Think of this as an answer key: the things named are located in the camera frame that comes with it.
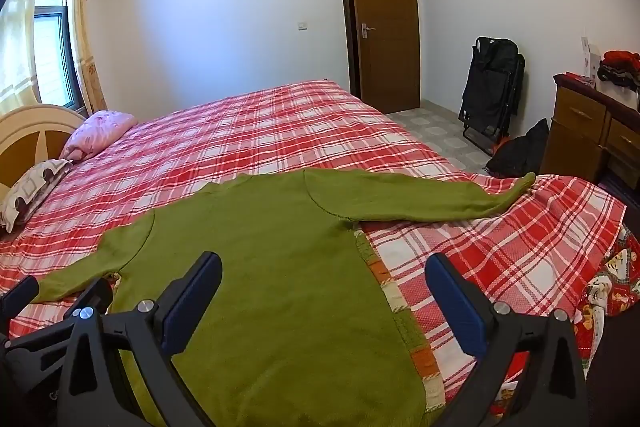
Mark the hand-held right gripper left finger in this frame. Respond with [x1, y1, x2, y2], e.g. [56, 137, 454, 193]
[57, 251, 224, 427]

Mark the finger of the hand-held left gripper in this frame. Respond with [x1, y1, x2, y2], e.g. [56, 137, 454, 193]
[2, 278, 115, 358]
[0, 276, 40, 324]

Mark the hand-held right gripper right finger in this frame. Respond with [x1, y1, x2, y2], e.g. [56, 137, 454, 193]
[424, 252, 591, 427]

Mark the green striped knit sweater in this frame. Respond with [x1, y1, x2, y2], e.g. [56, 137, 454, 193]
[35, 168, 537, 427]

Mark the pile of red dark clothes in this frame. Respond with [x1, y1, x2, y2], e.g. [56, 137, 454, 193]
[597, 49, 640, 88]

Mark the beige patterned pillow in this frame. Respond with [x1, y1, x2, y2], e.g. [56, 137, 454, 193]
[0, 158, 75, 234]

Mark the cream wooden headboard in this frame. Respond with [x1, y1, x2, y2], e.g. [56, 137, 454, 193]
[0, 104, 88, 202]

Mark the colourful printed blanket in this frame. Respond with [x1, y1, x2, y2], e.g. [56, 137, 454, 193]
[495, 222, 640, 427]

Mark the pink pillow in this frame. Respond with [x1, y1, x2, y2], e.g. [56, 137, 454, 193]
[59, 109, 140, 162]

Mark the black bag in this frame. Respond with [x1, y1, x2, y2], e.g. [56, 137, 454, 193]
[485, 118, 551, 180]

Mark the red plaid blanket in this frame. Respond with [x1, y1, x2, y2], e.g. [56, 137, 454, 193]
[0, 79, 628, 427]

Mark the brown wooden dresser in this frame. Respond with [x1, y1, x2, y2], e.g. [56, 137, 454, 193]
[537, 73, 640, 188]

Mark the window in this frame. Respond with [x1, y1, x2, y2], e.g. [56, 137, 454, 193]
[32, 0, 83, 110]

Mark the sheer yellow curtain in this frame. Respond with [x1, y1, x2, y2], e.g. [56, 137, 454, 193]
[0, 0, 46, 118]

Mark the yellow floral curtain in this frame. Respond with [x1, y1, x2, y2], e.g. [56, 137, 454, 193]
[67, 0, 108, 115]

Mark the white box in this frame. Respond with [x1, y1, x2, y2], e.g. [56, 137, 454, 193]
[580, 36, 601, 80]

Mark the brown wooden door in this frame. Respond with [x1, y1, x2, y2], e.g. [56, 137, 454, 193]
[335, 0, 422, 114]

